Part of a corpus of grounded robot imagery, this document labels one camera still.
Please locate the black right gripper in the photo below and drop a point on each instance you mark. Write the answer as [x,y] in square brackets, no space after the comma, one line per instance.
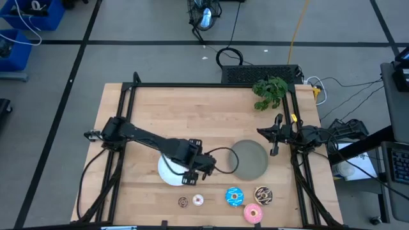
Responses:
[282,134]

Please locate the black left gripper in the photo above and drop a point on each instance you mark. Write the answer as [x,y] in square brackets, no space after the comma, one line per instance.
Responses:
[195,159]

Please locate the small white sprinkle donut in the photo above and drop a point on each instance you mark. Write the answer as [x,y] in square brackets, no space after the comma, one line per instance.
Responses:
[197,200]

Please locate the large blue iced donut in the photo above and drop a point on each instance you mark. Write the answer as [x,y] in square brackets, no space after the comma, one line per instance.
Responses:
[234,196]

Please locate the small chocolate sprinkle donut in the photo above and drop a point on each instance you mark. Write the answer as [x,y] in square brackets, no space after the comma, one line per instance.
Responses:
[183,202]

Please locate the large chocolate iced donut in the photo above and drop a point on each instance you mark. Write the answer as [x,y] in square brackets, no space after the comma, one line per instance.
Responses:
[263,195]

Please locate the large pink iced donut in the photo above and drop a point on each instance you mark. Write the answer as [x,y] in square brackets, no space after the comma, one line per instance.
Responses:
[253,213]

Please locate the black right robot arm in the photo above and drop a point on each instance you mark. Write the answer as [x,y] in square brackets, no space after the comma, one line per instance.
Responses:
[311,135]

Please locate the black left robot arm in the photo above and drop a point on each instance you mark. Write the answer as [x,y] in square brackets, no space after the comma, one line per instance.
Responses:
[143,139]

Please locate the grey round plate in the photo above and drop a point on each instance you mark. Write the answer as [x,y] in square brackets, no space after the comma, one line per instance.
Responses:
[250,159]

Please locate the white round plate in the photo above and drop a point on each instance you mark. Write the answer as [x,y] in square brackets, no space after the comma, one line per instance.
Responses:
[167,175]

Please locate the green potted plant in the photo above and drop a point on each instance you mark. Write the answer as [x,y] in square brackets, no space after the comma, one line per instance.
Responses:
[270,91]

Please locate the black computer case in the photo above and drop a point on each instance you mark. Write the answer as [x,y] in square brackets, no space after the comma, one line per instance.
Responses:
[255,74]

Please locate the yellow power plug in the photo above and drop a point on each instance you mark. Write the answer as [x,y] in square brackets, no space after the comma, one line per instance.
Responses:
[316,92]

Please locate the white paper sheet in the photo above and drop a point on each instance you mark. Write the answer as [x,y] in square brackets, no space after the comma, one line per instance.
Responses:
[358,166]

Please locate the grey desk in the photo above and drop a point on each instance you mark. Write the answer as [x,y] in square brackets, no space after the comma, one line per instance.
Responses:
[396,102]

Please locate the black keyboard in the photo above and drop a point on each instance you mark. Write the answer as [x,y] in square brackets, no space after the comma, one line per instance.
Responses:
[399,166]

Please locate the black floor fan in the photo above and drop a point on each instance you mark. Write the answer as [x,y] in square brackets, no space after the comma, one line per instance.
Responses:
[204,16]

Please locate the blue storage bin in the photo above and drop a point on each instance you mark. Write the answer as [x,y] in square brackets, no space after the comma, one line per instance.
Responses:
[35,17]
[16,51]

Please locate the black metal table frame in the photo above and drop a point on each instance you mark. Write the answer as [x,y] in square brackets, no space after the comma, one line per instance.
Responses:
[207,85]

